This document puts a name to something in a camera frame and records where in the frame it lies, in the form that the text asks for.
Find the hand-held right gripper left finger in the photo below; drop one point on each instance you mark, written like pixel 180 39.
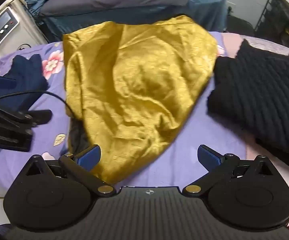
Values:
pixel 89 156

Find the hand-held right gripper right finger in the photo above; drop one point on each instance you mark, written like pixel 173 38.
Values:
pixel 209 157

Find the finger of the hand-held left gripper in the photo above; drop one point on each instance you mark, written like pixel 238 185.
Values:
pixel 0 81
pixel 22 116

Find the yellow satin jacket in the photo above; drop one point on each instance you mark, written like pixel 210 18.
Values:
pixel 139 85

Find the navy blue garment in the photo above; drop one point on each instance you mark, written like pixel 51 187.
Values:
pixel 27 75

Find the white appliance with control panel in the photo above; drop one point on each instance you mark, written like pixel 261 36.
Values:
pixel 14 35

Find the black knitted sweater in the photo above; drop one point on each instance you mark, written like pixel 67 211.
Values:
pixel 259 92

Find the black chair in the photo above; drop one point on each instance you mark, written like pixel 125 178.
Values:
pixel 237 23

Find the grey blanket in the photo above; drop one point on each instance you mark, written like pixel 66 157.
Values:
pixel 114 2

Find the bed with blue sheet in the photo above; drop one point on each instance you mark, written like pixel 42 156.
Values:
pixel 204 7

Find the black metal rack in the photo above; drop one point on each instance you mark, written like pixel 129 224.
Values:
pixel 279 12

